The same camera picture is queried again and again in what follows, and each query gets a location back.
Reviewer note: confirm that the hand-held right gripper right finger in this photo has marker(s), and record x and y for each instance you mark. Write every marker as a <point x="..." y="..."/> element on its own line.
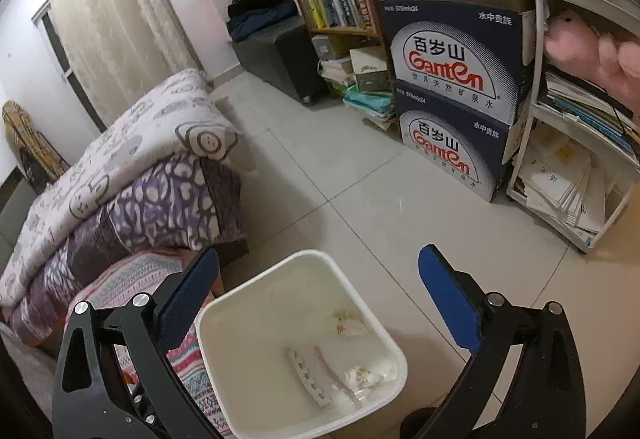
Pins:
<point x="450" y="299"/>

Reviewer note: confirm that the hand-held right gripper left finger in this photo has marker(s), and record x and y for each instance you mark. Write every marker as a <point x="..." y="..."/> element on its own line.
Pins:
<point x="190" y="294"/>

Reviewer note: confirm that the white plastic trash bin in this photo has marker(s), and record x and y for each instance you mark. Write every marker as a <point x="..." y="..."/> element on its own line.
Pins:
<point x="250" y="344"/>

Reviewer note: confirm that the striped patterned bed sheet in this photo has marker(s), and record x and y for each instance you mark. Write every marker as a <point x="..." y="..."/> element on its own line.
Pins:
<point x="135" y="269"/>

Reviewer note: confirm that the purple patterned quilt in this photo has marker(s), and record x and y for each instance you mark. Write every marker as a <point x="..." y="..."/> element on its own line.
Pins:
<point x="150" y="204"/>

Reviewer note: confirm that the crumpled white tissue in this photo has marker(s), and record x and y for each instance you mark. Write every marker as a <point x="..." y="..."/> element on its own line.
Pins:
<point x="360" y="374"/>
<point x="350" y="324"/>

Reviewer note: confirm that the pale pink strip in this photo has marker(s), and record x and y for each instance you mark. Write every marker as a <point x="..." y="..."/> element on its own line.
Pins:
<point x="335" y="376"/>

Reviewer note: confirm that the white strip with holes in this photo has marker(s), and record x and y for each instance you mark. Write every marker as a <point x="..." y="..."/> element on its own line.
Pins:
<point x="307" y="376"/>

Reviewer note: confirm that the blue water carton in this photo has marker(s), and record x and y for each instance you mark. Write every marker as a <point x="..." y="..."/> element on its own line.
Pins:
<point x="450" y="154"/>
<point x="450" y="49"/>

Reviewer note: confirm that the white printed quilt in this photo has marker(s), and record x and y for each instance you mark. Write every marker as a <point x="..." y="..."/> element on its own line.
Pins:
<point x="125" y="154"/>

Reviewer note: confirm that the stack of white papers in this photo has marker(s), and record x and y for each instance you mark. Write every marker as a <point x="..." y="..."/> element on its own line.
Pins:
<point x="565" y="184"/>

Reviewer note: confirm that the stack of flat books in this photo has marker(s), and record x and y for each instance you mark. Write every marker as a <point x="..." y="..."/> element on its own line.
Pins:
<point x="585" y="104"/>

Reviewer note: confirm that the pink plush toy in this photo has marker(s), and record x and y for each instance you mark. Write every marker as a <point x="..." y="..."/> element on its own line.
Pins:
<point x="575" y="49"/>

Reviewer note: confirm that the dark blue folded clothes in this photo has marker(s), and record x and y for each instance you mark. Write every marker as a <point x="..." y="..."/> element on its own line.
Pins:
<point x="260" y="21"/>

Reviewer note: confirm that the beige curtain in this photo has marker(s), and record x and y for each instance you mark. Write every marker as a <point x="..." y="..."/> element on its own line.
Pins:
<point x="115" y="19"/>

